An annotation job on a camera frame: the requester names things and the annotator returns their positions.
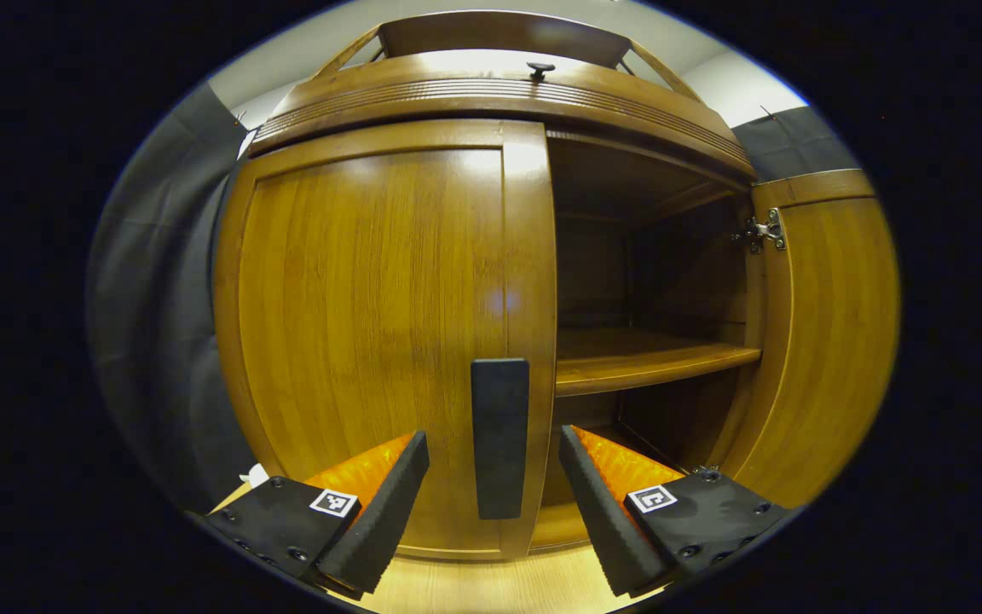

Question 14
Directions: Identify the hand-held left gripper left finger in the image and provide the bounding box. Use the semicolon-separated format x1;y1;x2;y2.
201;431;430;598

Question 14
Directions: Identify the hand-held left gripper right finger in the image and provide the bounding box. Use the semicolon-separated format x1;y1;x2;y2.
559;425;790;598

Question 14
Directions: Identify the black door handle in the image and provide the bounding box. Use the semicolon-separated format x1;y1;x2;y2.
471;358;531;521

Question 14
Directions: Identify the wooden double-door shoe cabinet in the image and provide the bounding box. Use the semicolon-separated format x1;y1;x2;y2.
211;9;765;564

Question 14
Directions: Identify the wooden inner cabinet shelf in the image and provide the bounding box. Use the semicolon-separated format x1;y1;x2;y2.
555;327;763;398

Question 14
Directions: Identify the wooden cabinet drawer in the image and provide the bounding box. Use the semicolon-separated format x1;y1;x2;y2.
252;49;754;167

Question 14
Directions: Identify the black backdrop cloth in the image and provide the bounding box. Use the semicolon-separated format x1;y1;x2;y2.
86;81;863;513

